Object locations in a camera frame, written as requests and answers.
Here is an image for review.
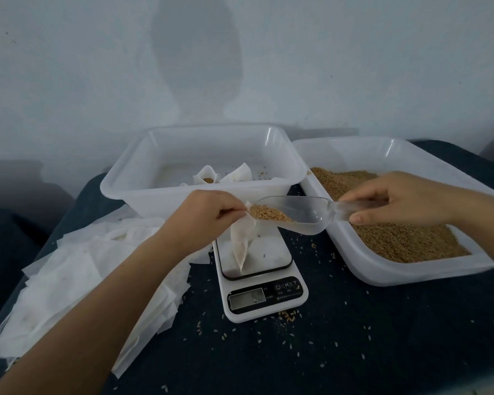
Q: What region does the person's left hand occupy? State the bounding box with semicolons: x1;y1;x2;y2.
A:
160;190;250;259

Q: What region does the person's right hand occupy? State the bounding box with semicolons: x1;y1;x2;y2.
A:
338;171;472;229

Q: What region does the brown grain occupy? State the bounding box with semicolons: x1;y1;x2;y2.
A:
249;167;473;265

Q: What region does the white mesh bag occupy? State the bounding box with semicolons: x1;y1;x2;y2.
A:
229;201;261;273
192;164;222;186

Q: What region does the white plastic tub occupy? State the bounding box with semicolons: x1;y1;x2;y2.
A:
99;124;311;219

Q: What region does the white tray of grain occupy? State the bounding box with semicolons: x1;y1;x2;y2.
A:
292;136;494;288

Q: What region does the clear plastic scoop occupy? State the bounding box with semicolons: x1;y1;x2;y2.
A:
247;195;381;237

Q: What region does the pile of white bags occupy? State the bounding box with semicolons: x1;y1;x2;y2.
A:
0;205;212;380

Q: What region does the person's left forearm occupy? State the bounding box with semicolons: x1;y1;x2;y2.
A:
0;236;194;395

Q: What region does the white digital kitchen scale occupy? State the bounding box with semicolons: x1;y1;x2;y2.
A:
212;226;311;324

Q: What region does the dark blue tablecloth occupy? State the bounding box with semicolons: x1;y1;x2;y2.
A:
0;139;494;395
0;208;52;328

